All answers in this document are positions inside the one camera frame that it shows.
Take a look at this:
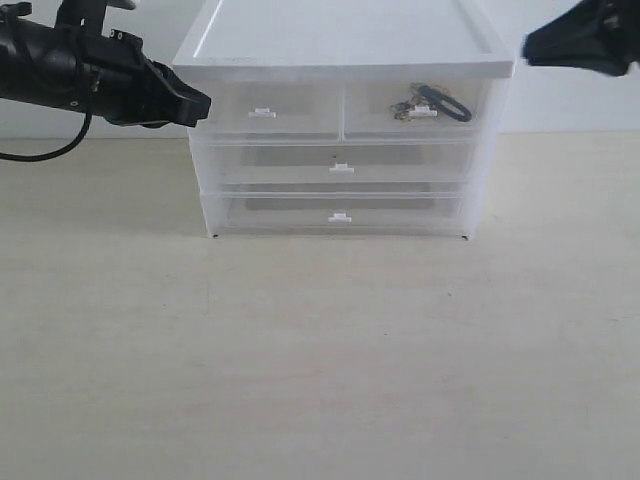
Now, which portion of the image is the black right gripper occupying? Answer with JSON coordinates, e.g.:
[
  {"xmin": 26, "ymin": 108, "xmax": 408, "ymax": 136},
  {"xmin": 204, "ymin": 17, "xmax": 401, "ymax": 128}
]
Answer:
[{"xmin": 521, "ymin": 1, "xmax": 639, "ymax": 77}]

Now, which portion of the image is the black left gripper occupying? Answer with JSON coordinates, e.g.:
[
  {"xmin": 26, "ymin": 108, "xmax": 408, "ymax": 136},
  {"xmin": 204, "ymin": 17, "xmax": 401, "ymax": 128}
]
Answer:
[{"xmin": 74, "ymin": 29, "xmax": 211, "ymax": 129}]

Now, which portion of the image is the gold keychain with black strap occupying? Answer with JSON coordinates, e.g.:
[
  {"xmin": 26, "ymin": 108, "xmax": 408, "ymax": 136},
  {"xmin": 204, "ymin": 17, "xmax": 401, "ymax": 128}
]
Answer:
[{"xmin": 389, "ymin": 83, "xmax": 473, "ymax": 123}]

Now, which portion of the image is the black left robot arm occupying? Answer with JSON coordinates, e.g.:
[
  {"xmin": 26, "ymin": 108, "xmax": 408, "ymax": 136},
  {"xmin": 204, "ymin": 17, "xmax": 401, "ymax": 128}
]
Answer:
[{"xmin": 1, "ymin": 1, "xmax": 211, "ymax": 129}]

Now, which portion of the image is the clear plastic container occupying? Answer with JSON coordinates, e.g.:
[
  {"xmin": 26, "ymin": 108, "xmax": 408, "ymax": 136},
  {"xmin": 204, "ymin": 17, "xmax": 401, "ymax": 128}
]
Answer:
[
  {"xmin": 200, "ymin": 182, "xmax": 479, "ymax": 236},
  {"xmin": 191, "ymin": 141, "xmax": 476, "ymax": 185}
]

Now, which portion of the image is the white plastic drawer cabinet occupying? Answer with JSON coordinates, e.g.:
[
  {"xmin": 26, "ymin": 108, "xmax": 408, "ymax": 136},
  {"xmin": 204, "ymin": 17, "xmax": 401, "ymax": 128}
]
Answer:
[{"xmin": 173, "ymin": 1, "xmax": 515, "ymax": 223}]

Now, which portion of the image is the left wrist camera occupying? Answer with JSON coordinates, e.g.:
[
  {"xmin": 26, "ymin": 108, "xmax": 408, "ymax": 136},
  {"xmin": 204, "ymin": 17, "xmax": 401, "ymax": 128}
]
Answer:
[{"xmin": 106, "ymin": 0, "xmax": 139, "ymax": 11}]

